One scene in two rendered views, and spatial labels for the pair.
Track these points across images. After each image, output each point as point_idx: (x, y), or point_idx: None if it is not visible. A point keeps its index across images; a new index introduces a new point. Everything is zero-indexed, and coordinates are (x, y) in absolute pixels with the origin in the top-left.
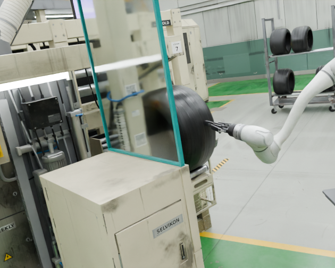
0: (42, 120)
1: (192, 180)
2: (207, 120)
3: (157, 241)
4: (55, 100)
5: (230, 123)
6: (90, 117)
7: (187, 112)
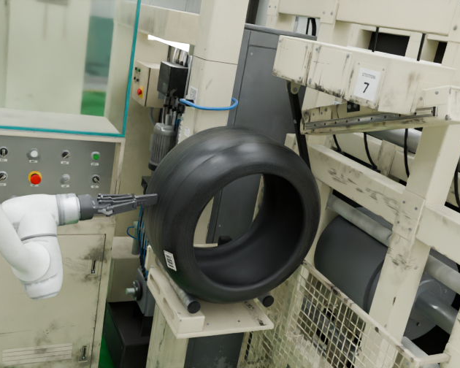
0: (161, 85)
1: (175, 294)
2: (152, 194)
3: None
4: (169, 69)
5: (111, 207)
6: (310, 153)
7: (163, 163)
